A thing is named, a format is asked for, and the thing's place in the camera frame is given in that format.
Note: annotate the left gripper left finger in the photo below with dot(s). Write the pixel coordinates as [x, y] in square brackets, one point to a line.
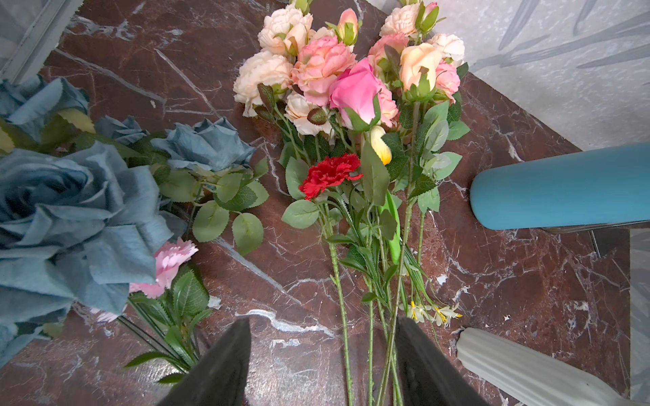
[221, 375]

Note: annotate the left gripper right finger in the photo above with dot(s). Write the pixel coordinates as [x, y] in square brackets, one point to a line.
[426, 376]

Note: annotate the red carnation stem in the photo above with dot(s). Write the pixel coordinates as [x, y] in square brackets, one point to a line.
[326, 175]

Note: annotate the pink peach rose stem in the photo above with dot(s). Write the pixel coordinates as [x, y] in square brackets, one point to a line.
[289, 81]

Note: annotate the white ribbed vase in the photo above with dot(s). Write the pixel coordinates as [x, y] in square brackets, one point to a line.
[529, 376]

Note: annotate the teal ceramic vase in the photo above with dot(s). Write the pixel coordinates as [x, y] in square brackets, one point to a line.
[603, 186]

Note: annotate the small pink flower sprig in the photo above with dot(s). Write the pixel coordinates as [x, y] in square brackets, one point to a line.
[168, 311]

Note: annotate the blue hydrangea flower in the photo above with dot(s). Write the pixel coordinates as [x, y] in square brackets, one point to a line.
[86, 204]

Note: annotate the pink rose bunch with leaves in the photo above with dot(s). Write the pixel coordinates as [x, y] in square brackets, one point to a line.
[424, 68]

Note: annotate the yellow tulip stem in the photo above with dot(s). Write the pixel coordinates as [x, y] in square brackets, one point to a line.
[384, 153]

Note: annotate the magenta rose bud stem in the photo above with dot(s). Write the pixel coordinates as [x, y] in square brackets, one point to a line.
[356, 89]

